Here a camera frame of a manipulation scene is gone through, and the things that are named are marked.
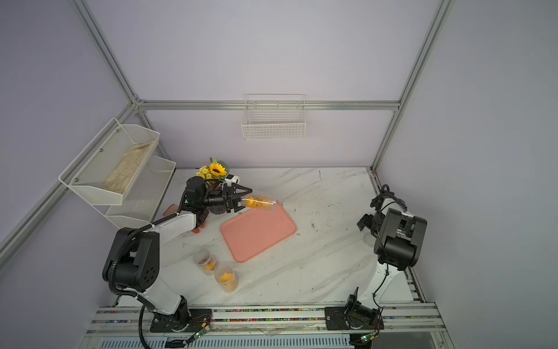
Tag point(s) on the clear jar with brown cookies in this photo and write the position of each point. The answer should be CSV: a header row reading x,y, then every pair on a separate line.
x,y
205,261

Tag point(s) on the orange cookies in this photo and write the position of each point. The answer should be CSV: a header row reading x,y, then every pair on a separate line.
x,y
250,201

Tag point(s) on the clear jar with orange cookies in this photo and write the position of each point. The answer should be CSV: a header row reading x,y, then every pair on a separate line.
x,y
226,278

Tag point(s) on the white wire wall basket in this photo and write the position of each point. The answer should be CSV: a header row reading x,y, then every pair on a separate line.
x,y
274,117

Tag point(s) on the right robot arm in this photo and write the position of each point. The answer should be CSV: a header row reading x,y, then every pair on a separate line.
x,y
398,238

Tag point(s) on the yellow sunflower bouquet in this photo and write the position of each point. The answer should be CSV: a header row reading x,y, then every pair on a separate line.
x,y
215,170

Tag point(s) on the clear plastic cookie jar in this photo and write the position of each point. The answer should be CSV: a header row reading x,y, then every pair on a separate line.
x,y
270,203

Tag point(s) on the beige cloth in basket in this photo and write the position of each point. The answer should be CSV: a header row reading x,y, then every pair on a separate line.
x,y
121,176

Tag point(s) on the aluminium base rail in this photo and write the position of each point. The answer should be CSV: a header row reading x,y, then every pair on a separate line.
x,y
415,325

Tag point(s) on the pink plastic tray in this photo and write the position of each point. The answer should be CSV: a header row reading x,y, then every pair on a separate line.
x,y
255,231

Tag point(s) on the aluminium frame profile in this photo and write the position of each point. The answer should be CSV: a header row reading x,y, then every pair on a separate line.
x,y
20,235

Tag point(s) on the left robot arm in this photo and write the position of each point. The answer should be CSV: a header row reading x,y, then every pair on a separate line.
x,y
134,260

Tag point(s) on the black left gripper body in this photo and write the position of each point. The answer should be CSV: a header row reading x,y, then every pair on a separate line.
x,y
217,201

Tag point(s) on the clear plastic jar lid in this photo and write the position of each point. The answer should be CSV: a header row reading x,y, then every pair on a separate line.
x,y
369,240

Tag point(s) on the white mesh wall basket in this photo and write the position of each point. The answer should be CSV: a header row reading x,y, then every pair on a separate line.
x,y
88,171

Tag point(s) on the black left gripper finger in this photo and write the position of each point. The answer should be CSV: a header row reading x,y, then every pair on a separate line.
x,y
238,206
240,191

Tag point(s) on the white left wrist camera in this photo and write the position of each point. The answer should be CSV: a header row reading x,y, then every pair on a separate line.
x,y
231,179

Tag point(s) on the red rubber glove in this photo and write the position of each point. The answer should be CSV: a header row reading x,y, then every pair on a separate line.
x,y
184,220

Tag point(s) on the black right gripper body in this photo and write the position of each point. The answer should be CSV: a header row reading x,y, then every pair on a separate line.
x,y
364,222

